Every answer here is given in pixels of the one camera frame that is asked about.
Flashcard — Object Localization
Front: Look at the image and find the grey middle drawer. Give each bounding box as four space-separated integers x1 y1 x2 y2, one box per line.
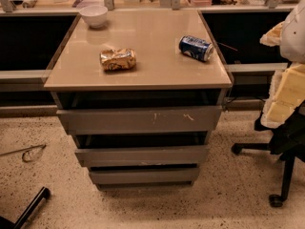
75 145 208 167

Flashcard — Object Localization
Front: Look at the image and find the grey drawer cabinet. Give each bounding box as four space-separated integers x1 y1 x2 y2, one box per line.
45 10 232 190

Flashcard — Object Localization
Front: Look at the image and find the white bowl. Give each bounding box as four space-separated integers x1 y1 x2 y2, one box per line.
79 5 108 28

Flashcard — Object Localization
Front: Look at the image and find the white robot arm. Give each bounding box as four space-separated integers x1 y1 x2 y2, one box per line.
259 0 305 129

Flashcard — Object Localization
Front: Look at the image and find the blue soda can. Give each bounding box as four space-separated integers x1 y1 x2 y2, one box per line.
178 35 214 62

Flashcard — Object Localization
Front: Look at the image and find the black office chair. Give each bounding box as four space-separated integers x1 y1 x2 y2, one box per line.
231 103 305 207

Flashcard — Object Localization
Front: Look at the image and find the crumpled gold chip bag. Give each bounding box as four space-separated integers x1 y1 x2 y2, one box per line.
100 49 136 71

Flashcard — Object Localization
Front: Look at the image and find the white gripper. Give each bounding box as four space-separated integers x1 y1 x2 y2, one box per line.
259 22 305 129

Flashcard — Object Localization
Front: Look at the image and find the grey drawer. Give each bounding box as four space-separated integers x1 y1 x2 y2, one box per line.
57 106 221 135
75 145 208 167
89 167 200 185

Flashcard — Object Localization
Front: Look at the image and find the black chair leg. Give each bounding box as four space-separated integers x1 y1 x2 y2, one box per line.
0 187 51 229

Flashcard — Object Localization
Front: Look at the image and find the grey top drawer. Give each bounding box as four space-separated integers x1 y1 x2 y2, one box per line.
57 106 221 135

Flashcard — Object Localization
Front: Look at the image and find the grey bottom drawer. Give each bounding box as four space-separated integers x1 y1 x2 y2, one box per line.
89 167 200 185

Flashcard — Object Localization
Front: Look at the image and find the cable on floor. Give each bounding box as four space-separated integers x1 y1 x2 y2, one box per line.
0 143 48 163

